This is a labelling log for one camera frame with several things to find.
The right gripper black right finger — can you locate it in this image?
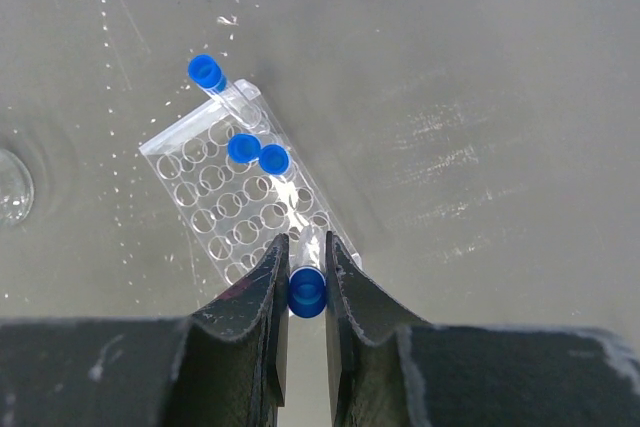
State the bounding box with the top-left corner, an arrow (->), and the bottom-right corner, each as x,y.
325,231 -> 432,426

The clear test tube rack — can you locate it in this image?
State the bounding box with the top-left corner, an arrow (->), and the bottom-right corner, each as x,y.
140,79 -> 361,286

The clear glass flask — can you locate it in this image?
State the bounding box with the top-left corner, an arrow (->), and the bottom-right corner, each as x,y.
1,148 -> 34,228

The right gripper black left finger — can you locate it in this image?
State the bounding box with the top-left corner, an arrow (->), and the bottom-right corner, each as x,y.
167,234 -> 289,426

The blue capped test tube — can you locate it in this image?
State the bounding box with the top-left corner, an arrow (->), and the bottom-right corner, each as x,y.
227,133 -> 262,164
187,54 -> 261,130
288,224 -> 327,319
258,144 -> 290,176

